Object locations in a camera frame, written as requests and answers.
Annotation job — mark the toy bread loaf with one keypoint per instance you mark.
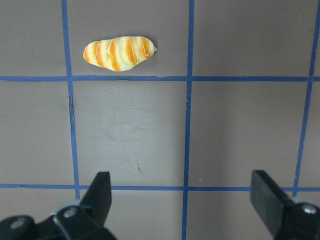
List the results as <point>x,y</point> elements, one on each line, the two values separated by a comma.
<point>119,54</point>

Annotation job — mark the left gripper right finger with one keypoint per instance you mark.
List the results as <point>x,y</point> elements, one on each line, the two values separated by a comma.
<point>285,217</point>

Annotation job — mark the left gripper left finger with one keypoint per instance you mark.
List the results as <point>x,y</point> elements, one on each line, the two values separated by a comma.
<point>83,220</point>

